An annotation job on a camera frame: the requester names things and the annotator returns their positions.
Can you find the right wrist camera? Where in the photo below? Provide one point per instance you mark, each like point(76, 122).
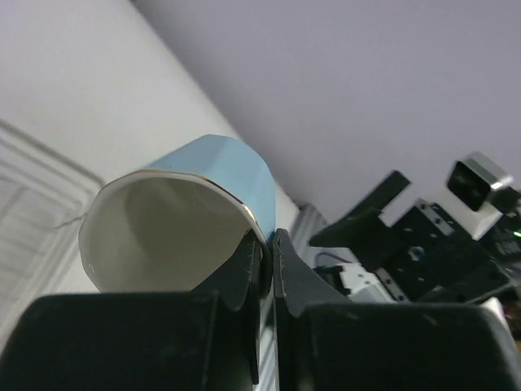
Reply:
point(484, 189)

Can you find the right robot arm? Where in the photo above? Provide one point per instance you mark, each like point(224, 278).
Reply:
point(503, 242)

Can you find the light blue mug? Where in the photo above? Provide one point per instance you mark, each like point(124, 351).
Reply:
point(170, 224)

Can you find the wire dish rack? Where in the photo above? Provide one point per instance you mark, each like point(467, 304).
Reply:
point(44, 197)

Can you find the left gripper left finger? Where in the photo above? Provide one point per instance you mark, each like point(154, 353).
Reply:
point(204, 339)

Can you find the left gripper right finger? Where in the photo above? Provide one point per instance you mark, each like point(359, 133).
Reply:
point(326, 342)

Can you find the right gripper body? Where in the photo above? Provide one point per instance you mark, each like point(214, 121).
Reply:
point(426, 256)

